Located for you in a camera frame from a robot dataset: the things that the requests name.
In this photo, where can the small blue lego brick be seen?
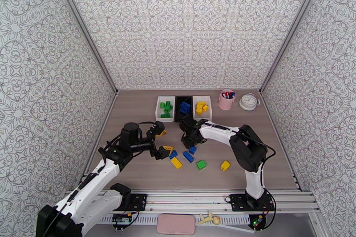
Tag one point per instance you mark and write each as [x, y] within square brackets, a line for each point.
[173, 154]

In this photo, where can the yellow two-by-four lego brick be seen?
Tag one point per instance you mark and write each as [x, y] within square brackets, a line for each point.
[176, 163]

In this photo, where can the green two-by-four lego brick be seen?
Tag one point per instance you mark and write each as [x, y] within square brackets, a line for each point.
[165, 115]

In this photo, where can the blue two-by-four lego brick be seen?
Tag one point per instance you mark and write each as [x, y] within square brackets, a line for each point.
[188, 157]

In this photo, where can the yellow two-by-two lego brick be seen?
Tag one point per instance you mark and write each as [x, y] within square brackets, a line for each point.
[225, 166]

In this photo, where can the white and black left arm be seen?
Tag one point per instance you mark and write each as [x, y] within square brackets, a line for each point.
[91, 183]

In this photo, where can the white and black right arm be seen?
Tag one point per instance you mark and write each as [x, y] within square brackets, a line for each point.
[217, 132]

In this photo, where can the white bin with green bricks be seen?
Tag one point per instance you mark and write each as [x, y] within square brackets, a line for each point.
[164, 120]

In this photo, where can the black bin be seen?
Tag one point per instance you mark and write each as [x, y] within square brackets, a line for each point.
[177, 118]

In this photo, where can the white bin with yellow bricks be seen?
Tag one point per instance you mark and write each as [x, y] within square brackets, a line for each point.
[210, 114]

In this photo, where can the pink bucket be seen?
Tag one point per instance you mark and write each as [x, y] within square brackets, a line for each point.
[225, 105]

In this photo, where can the red marker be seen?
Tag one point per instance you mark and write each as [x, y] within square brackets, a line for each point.
[225, 96]

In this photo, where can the white alarm clock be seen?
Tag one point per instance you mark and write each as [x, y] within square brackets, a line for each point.
[248, 102]

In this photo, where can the pink case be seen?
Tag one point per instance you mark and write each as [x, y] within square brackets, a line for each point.
[175, 224]

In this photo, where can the small circuit board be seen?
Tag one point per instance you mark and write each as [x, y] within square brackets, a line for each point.
[257, 221]
[121, 219]

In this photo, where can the wooden toy figure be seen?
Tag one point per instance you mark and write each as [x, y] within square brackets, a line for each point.
[207, 219]

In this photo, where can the table side rail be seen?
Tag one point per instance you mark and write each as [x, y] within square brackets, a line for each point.
[106, 119]
[278, 133]

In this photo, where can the aluminium mounting rail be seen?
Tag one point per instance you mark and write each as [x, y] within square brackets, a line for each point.
[189, 200]

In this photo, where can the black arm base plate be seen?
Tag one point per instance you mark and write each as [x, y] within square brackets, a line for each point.
[236, 203]
[139, 203]

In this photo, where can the aluminium frame post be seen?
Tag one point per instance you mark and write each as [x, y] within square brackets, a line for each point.
[87, 33]
[289, 33]

